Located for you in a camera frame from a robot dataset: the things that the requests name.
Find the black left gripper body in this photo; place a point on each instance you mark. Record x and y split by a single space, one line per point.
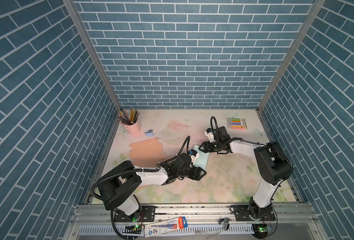
184 173

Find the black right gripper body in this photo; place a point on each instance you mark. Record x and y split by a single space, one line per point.
215 146

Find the light teal paper box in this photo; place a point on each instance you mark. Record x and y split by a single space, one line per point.
202 159

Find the pink paper box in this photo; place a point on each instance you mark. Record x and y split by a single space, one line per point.
147 153

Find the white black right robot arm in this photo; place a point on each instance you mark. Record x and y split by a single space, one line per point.
274 166

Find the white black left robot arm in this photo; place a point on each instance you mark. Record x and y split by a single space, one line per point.
116 188

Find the clear box of markers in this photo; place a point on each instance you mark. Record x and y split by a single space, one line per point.
236 124

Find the light blue small stapler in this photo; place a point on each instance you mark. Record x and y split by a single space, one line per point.
149 133

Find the small metal clip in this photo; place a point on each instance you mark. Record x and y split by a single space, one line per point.
225 224

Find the pink metal pencil bucket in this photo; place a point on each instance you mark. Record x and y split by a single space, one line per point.
133 128

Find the blue red white packet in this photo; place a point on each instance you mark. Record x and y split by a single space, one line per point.
165 227

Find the bundle of coloured pencils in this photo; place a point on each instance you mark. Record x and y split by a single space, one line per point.
129 117

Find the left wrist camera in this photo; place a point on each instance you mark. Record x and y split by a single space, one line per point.
194 155

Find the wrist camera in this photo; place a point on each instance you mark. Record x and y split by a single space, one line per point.
210 134
194 155

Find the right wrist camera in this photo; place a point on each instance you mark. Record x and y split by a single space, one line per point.
210 134

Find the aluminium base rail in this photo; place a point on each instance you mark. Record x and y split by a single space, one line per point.
293 221

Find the aluminium right corner post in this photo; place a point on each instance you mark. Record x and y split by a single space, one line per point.
303 30

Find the aluminium corner post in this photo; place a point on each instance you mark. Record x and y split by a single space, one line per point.
303 30
76 18

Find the aluminium left corner post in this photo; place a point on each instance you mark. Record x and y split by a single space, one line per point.
76 18

